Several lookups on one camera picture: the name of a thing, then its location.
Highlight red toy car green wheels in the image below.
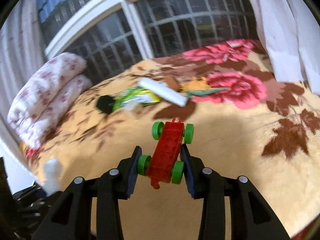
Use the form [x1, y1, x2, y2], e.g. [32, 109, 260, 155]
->
[137, 118, 194, 190]

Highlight folded white floral quilt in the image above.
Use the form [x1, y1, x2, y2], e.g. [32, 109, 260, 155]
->
[7, 53, 92, 149]

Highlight floral yellow bed blanket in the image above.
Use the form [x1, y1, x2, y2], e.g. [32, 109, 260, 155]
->
[24, 40, 319, 239]

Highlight black round cloth lump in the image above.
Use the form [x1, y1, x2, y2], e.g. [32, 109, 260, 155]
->
[96, 95, 115, 114]

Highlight green snack bag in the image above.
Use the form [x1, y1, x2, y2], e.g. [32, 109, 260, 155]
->
[113, 86, 161, 111]

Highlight long white box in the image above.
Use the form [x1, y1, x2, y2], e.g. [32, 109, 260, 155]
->
[138, 77, 188, 107]

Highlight white sheer left curtain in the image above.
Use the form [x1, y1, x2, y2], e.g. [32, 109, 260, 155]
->
[1, 0, 46, 120]

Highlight white window frame with bars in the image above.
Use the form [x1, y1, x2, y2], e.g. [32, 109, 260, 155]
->
[37, 0, 258, 83]

